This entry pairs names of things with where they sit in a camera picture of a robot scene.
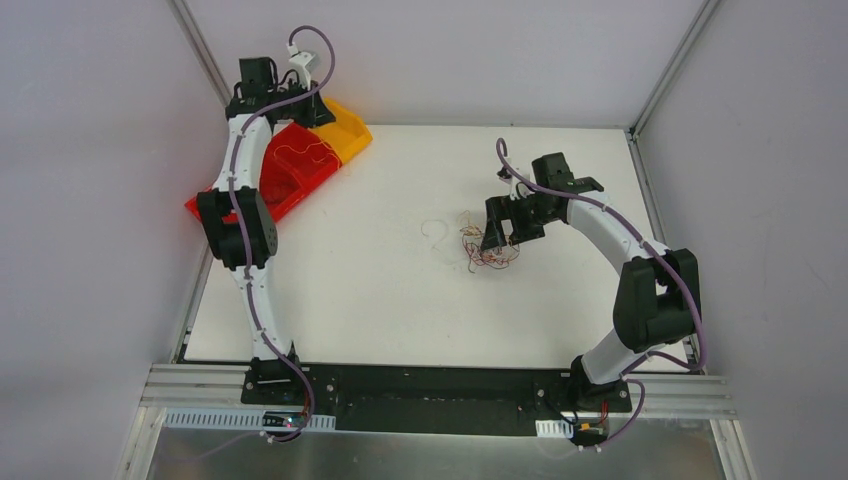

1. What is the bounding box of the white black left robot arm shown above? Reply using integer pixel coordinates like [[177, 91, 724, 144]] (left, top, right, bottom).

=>
[[196, 52, 335, 405]]

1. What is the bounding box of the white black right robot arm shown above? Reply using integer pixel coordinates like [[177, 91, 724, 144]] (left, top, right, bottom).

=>
[[480, 153, 702, 410]]

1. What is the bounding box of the aluminium frame rail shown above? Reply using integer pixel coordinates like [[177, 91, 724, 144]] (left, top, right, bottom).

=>
[[140, 363, 738, 420]]

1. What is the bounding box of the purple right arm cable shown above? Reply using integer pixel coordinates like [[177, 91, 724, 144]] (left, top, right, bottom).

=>
[[495, 137, 709, 455]]

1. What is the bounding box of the white thin cable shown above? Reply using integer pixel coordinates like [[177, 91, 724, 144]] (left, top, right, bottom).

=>
[[419, 218, 465, 266]]

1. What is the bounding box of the left controller board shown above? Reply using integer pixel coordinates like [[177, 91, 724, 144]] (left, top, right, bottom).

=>
[[262, 411, 308, 429]]

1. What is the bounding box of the yellow plastic bin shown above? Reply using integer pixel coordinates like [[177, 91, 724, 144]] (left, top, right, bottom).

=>
[[311, 98, 373, 165]]

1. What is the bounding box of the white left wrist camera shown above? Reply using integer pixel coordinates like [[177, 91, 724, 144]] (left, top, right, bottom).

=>
[[285, 43, 320, 89]]

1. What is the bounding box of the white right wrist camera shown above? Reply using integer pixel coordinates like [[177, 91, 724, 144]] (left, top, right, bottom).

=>
[[496, 168, 524, 200]]

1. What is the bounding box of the controller board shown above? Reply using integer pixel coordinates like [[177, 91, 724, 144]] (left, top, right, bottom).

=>
[[571, 424, 608, 447], [262, 411, 308, 429]]

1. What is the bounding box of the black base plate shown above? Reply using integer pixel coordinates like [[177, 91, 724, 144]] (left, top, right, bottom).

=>
[[241, 363, 632, 436]]

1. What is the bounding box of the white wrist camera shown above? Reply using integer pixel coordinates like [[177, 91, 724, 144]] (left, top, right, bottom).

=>
[[496, 168, 524, 200], [285, 43, 320, 89]]

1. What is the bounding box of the right controller board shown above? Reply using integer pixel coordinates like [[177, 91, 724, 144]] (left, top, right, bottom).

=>
[[571, 424, 608, 447]]

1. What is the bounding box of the red yellow cable bundle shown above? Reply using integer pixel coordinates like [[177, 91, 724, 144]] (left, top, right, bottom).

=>
[[457, 210, 525, 274]]

